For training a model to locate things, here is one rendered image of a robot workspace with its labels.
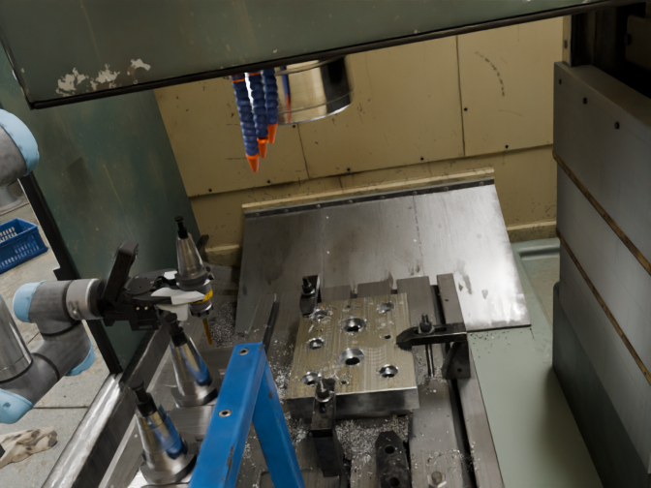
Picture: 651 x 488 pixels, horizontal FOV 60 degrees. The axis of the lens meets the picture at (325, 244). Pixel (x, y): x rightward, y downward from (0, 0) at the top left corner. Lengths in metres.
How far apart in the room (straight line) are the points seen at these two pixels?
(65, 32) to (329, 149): 1.45
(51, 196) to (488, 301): 1.20
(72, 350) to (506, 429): 0.96
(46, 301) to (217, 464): 0.60
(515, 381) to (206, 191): 1.22
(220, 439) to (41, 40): 0.43
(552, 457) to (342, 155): 1.13
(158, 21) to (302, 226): 1.51
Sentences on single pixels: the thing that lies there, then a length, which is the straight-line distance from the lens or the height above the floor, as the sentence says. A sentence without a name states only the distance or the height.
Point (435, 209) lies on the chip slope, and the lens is 1.95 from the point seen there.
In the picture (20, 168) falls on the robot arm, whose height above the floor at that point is 1.44.
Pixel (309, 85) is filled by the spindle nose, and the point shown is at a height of 1.51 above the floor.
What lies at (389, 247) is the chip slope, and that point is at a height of 0.77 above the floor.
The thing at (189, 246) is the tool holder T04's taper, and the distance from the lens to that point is 0.98.
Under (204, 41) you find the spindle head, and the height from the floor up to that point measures 1.62.
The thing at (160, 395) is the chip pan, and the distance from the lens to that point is 1.67.
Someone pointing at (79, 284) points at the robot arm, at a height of 1.22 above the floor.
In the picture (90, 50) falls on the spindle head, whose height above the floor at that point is 1.63.
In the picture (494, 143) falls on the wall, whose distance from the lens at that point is 1.97.
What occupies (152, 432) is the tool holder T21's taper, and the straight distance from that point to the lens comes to 0.62.
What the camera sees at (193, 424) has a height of 1.22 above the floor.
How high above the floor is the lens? 1.67
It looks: 28 degrees down
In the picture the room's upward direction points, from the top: 12 degrees counter-clockwise
